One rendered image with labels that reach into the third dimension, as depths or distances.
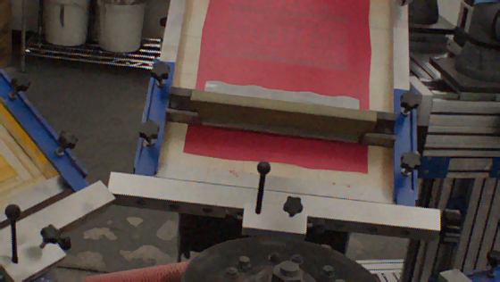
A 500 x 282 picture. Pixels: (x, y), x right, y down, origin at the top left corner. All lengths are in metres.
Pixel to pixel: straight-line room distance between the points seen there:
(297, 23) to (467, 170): 0.71
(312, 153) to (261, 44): 0.33
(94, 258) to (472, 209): 1.63
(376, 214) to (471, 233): 1.09
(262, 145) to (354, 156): 0.21
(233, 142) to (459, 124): 0.72
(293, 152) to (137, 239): 1.97
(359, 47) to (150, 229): 1.98
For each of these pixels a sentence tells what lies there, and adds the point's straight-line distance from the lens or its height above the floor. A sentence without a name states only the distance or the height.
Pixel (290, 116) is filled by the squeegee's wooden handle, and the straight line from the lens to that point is 1.96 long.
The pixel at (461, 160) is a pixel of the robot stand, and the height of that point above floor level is 1.00.
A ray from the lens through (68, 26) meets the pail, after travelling 5.59.
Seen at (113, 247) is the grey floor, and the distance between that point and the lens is 3.84.
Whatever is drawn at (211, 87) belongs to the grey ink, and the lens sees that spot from 2.09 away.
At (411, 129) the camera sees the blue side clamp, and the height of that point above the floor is 1.25.
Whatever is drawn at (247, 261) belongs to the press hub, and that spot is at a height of 1.32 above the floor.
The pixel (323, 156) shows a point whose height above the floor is 1.18.
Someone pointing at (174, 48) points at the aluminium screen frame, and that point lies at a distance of 2.12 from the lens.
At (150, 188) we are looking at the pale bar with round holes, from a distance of 1.84.
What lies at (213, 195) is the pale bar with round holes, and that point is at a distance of 1.84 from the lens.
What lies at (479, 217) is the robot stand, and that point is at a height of 0.73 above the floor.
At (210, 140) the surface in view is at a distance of 2.01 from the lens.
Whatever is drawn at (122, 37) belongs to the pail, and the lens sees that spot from 5.53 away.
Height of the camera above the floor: 2.01
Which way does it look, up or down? 24 degrees down
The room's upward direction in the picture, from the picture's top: 7 degrees clockwise
